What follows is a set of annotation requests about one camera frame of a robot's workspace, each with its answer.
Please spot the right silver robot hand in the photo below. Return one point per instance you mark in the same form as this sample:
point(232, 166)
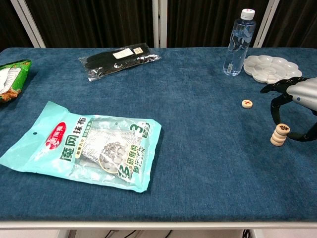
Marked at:
point(305, 93)

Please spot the chess piece black character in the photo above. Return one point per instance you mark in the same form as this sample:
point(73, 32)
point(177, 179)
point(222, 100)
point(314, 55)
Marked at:
point(283, 128)

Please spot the chess piece red general character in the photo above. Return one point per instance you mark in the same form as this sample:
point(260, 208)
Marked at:
point(277, 134)

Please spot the chess piece small red character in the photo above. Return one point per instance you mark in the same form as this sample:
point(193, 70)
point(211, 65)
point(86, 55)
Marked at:
point(247, 103)

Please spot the white flower-shaped paint palette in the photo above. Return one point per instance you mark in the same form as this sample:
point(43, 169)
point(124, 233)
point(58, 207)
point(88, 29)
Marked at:
point(272, 70)

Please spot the black pleated curtain panel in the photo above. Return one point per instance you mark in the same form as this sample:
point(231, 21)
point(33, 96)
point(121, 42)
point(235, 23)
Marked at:
point(297, 22)
point(203, 22)
point(94, 22)
point(10, 24)

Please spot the clear plastic water bottle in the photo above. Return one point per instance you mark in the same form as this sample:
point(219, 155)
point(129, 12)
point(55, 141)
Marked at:
point(237, 47)

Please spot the blue fabric tablecloth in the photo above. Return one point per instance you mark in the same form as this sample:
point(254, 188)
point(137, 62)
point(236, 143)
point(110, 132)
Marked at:
point(173, 158)

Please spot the black gloves in clear bag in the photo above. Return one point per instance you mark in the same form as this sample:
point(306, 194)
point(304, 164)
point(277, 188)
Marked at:
point(106, 62)

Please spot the teal dishcloth package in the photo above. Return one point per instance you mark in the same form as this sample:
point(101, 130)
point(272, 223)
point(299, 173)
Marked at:
point(74, 138)

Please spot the green snack bag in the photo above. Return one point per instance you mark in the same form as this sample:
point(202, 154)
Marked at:
point(12, 81)

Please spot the white partition frame post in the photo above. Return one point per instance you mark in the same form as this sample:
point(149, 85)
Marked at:
point(27, 22)
point(266, 24)
point(159, 24)

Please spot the white table frame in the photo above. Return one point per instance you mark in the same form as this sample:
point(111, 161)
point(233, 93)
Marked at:
point(158, 225)

